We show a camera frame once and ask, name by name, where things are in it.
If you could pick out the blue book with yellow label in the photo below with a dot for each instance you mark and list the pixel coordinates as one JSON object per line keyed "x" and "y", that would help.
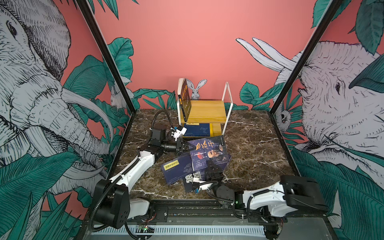
{"x": 197, "y": 130}

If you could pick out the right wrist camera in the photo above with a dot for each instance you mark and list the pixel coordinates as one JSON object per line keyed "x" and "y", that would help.
{"x": 202, "y": 185}

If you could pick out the black right frame post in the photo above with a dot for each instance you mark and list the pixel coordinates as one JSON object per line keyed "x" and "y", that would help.
{"x": 325, "y": 20}

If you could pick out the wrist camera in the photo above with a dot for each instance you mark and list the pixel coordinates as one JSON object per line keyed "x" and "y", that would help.
{"x": 178, "y": 132}
{"x": 202, "y": 185}

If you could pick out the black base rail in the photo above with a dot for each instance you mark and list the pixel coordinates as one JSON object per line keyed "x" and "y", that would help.
{"x": 160, "y": 211}

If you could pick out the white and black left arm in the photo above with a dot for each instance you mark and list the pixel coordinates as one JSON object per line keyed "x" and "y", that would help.
{"x": 111, "y": 205}

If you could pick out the black frame post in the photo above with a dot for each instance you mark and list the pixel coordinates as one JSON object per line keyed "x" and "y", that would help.
{"x": 100, "y": 40}
{"x": 325, "y": 20}

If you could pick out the black left frame post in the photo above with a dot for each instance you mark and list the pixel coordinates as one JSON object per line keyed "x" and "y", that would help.
{"x": 100, "y": 40}

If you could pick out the dark blue book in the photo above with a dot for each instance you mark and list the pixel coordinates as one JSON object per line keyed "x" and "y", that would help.
{"x": 177, "y": 168}

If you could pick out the white slotted cable duct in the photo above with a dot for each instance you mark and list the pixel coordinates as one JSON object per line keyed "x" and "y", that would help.
{"x": 167, "y": 230}

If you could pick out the wooden shelf with white frame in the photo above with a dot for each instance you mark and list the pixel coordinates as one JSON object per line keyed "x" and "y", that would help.
{"x": 216, "y": 112}

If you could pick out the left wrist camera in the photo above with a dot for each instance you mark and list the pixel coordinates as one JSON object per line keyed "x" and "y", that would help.
{"x": 178, "y": 132}

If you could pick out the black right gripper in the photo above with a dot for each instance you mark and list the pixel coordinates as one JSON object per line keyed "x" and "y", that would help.
{"x": 220, "y": 173}

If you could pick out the black book at bottom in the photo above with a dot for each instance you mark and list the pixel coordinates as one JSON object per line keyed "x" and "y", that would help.
{"x": 196, "y": 176}

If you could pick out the black book standing on shelf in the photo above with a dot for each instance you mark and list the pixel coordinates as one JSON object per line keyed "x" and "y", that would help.
{"x": 184, "y": 98}

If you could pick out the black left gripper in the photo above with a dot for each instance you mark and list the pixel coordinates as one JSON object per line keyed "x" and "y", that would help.
{"x": 179, "y": 146}

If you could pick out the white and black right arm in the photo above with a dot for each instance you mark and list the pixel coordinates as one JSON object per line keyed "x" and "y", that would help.
{"x": 289, "y": 194}

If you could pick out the dark book with portrait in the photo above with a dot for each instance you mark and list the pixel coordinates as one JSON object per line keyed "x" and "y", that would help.
{"x": 208, "y": 149}

